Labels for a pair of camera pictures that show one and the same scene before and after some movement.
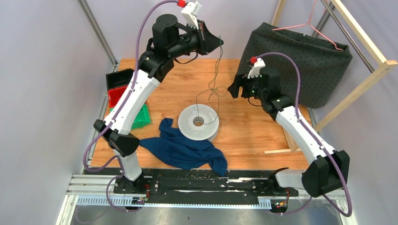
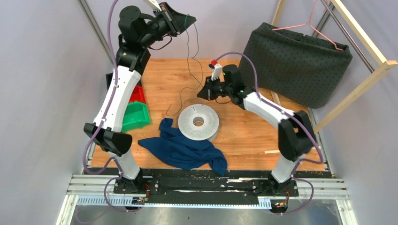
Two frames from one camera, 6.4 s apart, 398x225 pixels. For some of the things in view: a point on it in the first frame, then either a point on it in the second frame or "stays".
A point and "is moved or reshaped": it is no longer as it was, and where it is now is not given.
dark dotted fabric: [324, 66] stays
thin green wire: [210, 89] is moved or reshaped
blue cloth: [174, 147] stays
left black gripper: [207, 41] → [176, 25]
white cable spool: [207, 131] stays
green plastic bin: [143, 118] stays
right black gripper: [241, 80] → [207, 92]
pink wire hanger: [309, 23] stays
